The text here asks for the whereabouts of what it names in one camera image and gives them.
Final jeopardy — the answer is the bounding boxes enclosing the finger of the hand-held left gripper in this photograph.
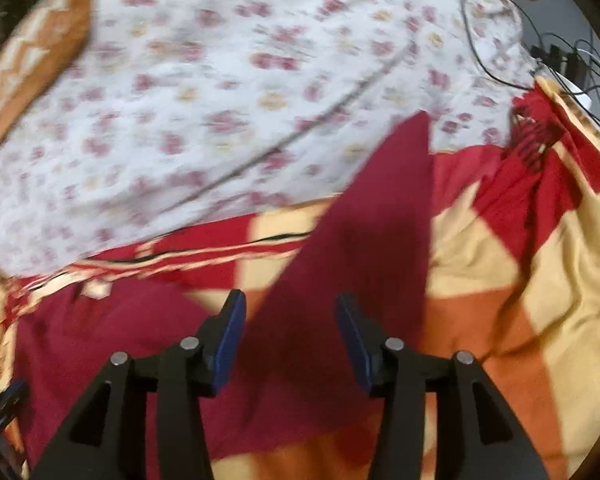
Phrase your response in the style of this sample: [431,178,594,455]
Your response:
[0,380,29,461]

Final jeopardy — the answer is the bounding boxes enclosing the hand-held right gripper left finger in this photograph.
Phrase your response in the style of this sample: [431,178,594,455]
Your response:
[30,289,247,480]

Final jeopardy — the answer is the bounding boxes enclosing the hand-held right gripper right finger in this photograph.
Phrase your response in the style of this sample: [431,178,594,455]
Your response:
[335,292,551,480]

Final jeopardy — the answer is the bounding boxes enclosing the dark red garment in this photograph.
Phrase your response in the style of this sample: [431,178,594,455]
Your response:
[12,110,438,471]

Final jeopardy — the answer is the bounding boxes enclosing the red yellow printed blanket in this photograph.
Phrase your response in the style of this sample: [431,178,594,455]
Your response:
[0,77,600,480]

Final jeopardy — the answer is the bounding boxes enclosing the white floral quilt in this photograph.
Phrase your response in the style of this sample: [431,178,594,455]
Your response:
[0,0,546,278]

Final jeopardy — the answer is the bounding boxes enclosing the black power adapter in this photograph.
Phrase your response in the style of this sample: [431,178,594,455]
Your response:
[531,44,587,77]

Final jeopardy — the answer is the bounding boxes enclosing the orange checkered mat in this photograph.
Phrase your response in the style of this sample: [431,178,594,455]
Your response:
[0,0,103,148]

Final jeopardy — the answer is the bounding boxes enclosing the black cable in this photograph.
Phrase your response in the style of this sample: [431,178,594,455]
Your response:
[461,0,538,92]

